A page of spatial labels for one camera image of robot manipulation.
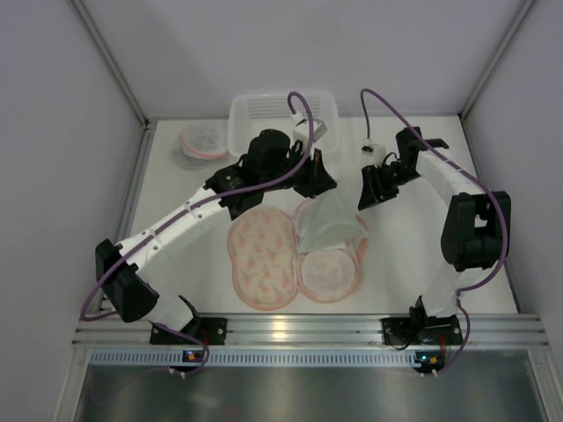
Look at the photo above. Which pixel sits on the white plastic basket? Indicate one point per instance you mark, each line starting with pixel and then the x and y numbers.
pixel 252 113

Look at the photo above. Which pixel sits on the peach patterned laundry bag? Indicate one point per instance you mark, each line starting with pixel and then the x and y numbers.
pixel 268 271

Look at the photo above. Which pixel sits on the light green garment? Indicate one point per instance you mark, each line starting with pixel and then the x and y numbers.
pixel 325 222

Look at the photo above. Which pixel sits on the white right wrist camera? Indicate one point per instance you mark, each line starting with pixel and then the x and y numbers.
pixel 374 153

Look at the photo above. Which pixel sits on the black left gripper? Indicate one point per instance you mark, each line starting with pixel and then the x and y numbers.
pixel 310 171

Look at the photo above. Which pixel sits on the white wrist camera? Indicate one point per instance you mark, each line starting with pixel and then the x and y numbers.
pixel 374 153
pixel 301 130

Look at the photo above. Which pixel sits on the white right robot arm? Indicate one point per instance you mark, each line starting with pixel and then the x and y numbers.
pixel 471 240

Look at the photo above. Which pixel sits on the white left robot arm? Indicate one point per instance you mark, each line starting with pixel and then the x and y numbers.
pixel 125 270

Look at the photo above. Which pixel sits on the white mesh pink-trimmed laundry bag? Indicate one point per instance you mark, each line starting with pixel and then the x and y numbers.
pixel 199 144

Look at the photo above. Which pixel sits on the aluminium frame rail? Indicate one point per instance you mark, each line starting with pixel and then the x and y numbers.
pixel 487 331

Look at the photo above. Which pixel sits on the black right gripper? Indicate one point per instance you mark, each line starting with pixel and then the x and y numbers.
pixel 379 184

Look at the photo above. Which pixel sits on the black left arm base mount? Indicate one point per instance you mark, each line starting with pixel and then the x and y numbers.
pixel 198 329

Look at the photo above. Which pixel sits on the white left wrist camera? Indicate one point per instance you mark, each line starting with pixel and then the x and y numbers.
pixel 301 130

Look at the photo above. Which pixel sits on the white slotted cable duct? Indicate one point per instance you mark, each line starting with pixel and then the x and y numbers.
pixel 263 358

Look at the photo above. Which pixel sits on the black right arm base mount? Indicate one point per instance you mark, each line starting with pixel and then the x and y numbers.
pixel 420 329

